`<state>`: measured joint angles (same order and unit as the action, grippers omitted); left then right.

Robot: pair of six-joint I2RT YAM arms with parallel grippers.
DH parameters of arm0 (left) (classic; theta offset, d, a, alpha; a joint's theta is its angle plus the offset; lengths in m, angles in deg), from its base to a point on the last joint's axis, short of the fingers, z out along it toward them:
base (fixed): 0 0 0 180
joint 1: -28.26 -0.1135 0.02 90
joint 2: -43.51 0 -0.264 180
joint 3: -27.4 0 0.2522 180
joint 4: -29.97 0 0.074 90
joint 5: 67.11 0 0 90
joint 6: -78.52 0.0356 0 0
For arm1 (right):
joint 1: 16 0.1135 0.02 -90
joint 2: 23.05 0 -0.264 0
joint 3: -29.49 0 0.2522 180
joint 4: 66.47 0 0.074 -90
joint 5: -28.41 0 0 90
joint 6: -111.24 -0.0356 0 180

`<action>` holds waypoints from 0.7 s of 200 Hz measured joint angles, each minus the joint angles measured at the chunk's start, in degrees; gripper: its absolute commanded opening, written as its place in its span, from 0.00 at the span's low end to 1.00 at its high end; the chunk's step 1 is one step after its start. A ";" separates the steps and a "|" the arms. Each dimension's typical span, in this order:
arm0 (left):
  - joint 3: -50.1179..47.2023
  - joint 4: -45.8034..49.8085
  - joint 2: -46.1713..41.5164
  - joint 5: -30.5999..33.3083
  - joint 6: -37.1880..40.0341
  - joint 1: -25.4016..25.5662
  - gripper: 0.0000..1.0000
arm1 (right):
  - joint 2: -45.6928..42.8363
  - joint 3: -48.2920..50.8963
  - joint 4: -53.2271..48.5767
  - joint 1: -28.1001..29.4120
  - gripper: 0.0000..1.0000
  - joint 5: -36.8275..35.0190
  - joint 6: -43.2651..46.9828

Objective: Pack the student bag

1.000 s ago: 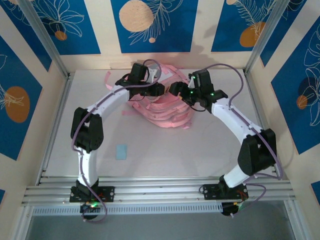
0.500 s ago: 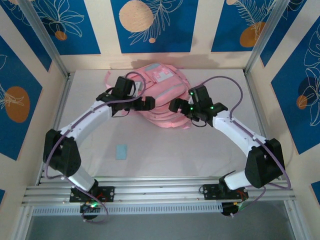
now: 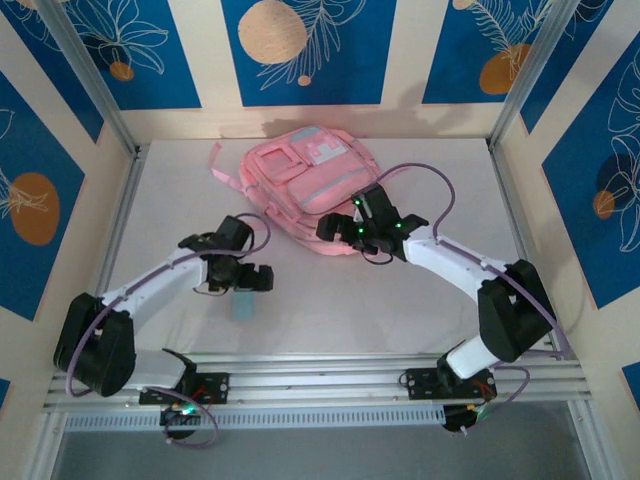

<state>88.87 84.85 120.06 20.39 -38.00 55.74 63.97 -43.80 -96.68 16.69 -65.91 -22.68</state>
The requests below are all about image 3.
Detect pink student backpack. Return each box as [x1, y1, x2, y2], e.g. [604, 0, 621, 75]
[208, 125, 381, 259]

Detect light blue eraser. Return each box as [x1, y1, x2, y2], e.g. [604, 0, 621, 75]
[231, 291, 256, 321]

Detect black controller board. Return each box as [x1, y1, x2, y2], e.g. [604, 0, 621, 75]
[442, 402, 489, 436]
[159, 403, 201, 441]

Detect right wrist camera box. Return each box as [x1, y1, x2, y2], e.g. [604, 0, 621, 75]
[351, 183, 399, 225]

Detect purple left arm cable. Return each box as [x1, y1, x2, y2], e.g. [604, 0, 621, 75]
[66, 213, 274, 447]

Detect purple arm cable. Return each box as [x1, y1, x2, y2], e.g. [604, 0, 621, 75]
[66, 213, 274, 447]
[372, 163, 571, 436]

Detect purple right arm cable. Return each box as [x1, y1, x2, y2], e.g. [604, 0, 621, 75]
[372, 163, 571, 436]

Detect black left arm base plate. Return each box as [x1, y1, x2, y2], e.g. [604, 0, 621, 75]
[138, 372, 231, 406]

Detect aluminium side rail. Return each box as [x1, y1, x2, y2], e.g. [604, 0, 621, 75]
[487, 139, 561, 361]
[74, 143, 149, 371]

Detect aluminium rail beam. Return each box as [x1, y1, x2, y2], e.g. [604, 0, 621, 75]
[42, 352, 594, 414]

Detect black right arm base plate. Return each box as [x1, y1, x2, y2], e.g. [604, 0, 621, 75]
[403, 367, 499, 401]

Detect grey slotted cable duct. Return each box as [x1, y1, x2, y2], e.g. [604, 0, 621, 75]
[63, 405, 446, 432]

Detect aluminium frame post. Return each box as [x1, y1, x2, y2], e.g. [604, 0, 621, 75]
[487, 0, 576, 151]
[37, 0, 141, 156]

